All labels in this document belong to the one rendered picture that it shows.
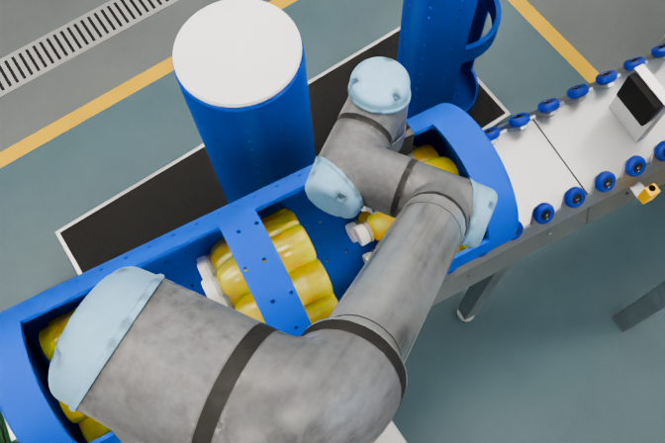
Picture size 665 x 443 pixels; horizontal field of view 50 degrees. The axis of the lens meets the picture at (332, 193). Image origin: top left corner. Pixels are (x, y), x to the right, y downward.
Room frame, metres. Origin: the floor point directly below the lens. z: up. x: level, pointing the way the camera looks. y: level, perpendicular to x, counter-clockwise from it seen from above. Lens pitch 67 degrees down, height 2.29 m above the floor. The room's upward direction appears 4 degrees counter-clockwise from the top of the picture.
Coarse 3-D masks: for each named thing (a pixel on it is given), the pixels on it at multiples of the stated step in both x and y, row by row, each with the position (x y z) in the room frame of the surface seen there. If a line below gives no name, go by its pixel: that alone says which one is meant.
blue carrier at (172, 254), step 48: (432, 144) 0.64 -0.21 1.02; (480, 144) 0.53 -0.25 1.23; (288, 192) 0.47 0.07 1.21; (192, 240) 0.40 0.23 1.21; (240, 240) 0.39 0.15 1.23; (336, 240) 0.47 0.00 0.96; (192, 288) 0.38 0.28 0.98; (288, 288) 0.31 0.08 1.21; (336, 288) 0.37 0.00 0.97; (0, 336) 0.26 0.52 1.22; (0, 384) 0.18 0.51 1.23; (48, 432) 0.11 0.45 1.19
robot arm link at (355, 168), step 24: (360, 120) 0.41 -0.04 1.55; (336, 144) 0.38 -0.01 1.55; (360, 144) 0.38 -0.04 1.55; (384, 144) 0.39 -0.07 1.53; (312, 168) 0.36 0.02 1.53; (336, 168) 0.35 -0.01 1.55; (360, 168) 0.35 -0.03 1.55; (384, 168) 0.35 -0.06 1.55; (312, 192) 0.33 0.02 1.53; (336, 192) 0.32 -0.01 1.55; (360, 192) 0.33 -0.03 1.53; (384, 192) 0.32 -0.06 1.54; (336, 216) 0.32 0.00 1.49
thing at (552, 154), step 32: (608, 96) 0.78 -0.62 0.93; (544, 128) 0.71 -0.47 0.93; (576, 128) 0.71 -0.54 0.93; (608, 128) 0.70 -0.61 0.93; (512, 160) 0.64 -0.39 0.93; (544, 160) 0.63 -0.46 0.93; (576, 160) 0.63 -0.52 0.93; (608, 160) 0.62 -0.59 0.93; (544, 192) 0.56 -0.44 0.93; (576, 224) 0.51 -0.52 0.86; (512, 256) 0.44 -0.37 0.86; (448, 288) 0.38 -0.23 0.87
